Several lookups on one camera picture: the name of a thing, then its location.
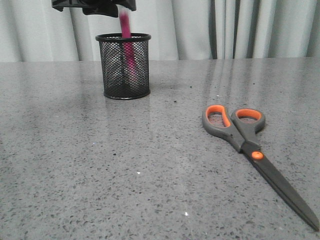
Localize black mesh pen cup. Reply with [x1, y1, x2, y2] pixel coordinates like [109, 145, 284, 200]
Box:
[95, 33, 152, 100]

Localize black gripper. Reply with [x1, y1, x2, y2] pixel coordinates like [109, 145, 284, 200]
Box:
[51, 0, 137, 18]

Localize grey curtain backdrop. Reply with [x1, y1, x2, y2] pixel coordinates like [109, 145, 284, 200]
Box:
[0, 0, 320, 62]

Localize grey orange handled scissors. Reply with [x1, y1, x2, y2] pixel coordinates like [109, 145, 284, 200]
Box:
[202, 104, 320, 232]

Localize pink marker pen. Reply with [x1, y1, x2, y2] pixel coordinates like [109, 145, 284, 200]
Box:
[119, 8, 136, 88]

